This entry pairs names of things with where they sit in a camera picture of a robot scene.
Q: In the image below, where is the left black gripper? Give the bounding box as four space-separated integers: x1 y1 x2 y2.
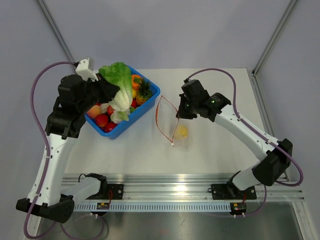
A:
77 72 119 113

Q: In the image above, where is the green lettuce head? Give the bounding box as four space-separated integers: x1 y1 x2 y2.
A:
98 62 133 112

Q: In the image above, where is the yellow lemon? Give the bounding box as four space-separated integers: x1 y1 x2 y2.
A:
174 124 189 140

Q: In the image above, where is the clear zip top bag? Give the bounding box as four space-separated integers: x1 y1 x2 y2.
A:
155 95 193 151

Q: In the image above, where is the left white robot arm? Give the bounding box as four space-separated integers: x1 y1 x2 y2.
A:
16 74 120 224

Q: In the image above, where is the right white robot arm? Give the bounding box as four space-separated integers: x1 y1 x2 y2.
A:
176 79 293 199

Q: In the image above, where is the peach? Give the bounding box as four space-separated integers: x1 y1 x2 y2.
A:
87 104 102 119

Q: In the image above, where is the red tomato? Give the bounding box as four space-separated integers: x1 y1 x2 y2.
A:
94 114 109 128

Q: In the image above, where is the white green cabbage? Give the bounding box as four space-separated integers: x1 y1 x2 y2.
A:
110 106 136 124

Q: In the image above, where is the yellow pepper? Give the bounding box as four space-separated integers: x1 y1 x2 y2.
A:
132 88 137 99

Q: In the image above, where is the red apple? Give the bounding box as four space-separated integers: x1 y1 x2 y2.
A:
131 98 138 109

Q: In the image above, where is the blue plastic basket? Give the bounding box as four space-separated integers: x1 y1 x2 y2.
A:
85 65 161 140

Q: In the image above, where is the small pineapple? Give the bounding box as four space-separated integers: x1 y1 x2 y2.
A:
135 79 153 106

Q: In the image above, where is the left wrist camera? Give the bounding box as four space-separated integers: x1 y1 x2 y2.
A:
75 57 99 82

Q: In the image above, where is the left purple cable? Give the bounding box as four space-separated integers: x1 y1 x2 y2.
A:
23 61 110 238

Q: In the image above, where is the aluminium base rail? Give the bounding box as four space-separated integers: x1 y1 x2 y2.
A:
61 173 305 203

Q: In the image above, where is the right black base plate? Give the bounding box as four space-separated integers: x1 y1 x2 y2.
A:
207 183 257 200

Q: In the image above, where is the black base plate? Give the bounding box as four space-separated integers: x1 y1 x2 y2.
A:
96 183 124 200
207 183 257 200

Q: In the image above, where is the right frame post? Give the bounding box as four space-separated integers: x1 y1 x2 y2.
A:
252 0 300 78

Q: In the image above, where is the frame post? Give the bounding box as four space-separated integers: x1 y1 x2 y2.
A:
252 0 300 78
35 0 76 63

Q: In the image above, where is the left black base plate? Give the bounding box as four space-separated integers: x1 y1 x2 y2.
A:
96 183 124 200

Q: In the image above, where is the left frame post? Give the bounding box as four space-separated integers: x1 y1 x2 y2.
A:
35 0 76 63

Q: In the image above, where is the white slotted cable duct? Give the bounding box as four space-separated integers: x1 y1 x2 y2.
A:
74 202 231 213

